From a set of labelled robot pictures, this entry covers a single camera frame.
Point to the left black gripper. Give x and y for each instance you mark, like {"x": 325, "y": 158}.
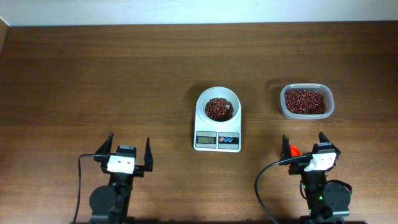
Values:
{"x": 101, "y": 151}

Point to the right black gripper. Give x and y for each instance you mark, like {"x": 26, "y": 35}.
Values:
{"x": 296, "y": 168}

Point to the orange plastic measuring scoop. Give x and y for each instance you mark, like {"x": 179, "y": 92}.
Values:
{"x": 295, "y": 152}

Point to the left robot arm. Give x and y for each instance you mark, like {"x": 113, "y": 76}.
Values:
{"x": 109, "y": 203}

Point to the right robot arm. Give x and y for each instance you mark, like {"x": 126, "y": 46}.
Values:
{"x": 327, "y": 200}

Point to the white digital kitchen scale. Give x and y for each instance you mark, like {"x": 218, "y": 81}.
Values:
{"x": 216, "y": 137}

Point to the red adzuki beans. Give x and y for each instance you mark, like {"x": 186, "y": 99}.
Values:
{"x": 305, "y": 102}

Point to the clear plastic container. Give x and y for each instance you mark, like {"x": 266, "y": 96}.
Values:
{"x": 324, "y": 90}

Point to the red beans in bowl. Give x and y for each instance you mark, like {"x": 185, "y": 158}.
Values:
{"x": 219, "y": 109}

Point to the white round bowl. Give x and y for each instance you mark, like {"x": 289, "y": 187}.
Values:
{"x": 219, "y": 92}

